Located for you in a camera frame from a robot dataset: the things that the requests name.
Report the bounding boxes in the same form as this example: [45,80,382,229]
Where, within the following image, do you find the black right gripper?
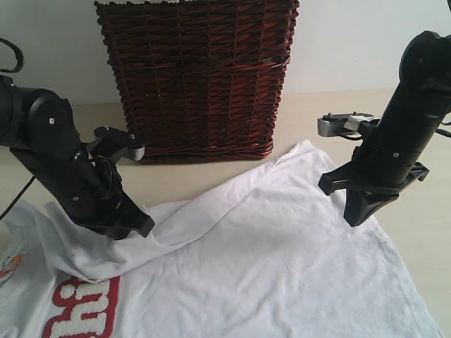
[318,115,430,227]

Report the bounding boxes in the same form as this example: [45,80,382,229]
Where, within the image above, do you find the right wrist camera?
[317,112,379,141]

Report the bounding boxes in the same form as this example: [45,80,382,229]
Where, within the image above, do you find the white t-shirt red lettering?
[1,141,441,337]

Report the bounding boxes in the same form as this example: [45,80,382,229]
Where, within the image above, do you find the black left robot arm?
[1,76,154,240]

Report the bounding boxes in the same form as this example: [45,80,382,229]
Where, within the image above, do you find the orange clothing tag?
[0,254,22,282]

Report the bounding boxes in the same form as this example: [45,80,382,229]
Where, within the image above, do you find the dark brown wicker basket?
[94,1,299,163]

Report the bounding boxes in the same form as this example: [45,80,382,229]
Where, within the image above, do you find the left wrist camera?
[85,125,145,163]

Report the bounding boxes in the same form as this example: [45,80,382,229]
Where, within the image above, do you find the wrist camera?
[317,112,379,141]
[85,125,145,163]

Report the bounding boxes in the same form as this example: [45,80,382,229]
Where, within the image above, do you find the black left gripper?
[45,144,155,240]

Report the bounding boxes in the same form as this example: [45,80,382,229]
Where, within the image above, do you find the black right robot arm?
[317,31,450,227]

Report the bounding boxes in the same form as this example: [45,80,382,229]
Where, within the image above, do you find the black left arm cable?
[0,37,36,221]

